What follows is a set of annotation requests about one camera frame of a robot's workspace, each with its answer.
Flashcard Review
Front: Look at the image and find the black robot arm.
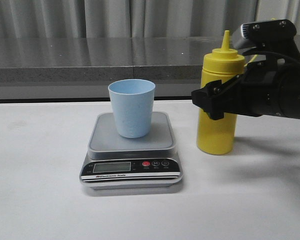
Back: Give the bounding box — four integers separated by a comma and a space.
191, 60, 300, 120

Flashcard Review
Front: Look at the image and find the grey curtain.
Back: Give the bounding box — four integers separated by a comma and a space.
0, 0, 300, 38

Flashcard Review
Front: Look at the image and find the light blue plastic cup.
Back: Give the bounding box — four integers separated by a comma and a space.
108, 79, 156, 139

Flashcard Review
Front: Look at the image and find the silver digital kitchen scale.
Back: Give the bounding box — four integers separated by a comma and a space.
79, 111, 183, 190

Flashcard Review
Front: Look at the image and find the black camera cable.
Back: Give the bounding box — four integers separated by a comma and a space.
242, 49, 300, 68

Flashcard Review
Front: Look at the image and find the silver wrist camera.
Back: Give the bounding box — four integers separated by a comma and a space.
232, 19, 300, 62

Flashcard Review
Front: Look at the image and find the yellow squeeze bottle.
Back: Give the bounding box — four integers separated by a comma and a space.
195, 17, 277, 156

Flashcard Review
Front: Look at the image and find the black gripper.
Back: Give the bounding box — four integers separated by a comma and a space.
191, 61, 278, 121

